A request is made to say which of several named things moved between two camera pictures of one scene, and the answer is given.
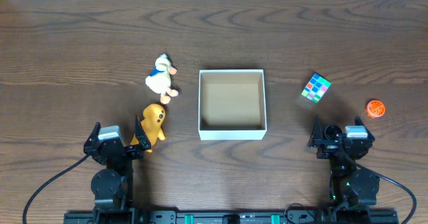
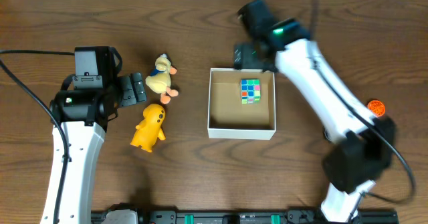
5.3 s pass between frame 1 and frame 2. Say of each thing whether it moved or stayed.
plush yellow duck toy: stayed
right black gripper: moved
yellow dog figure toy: stayed
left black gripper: moved
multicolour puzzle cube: moved
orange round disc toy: stayed
